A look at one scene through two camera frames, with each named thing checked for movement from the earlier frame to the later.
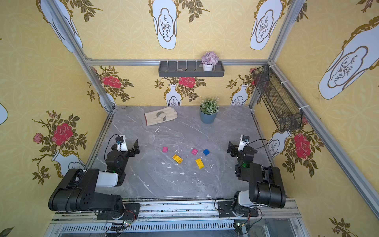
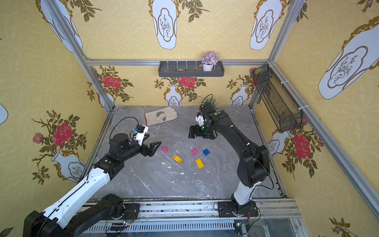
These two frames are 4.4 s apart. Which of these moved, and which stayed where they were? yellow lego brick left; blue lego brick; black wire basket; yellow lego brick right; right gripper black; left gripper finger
Moved: right gripper black; left gripper finger
Stayed: yellow lego brick right; black wire basket; blue lego brick; yellow lego brick left
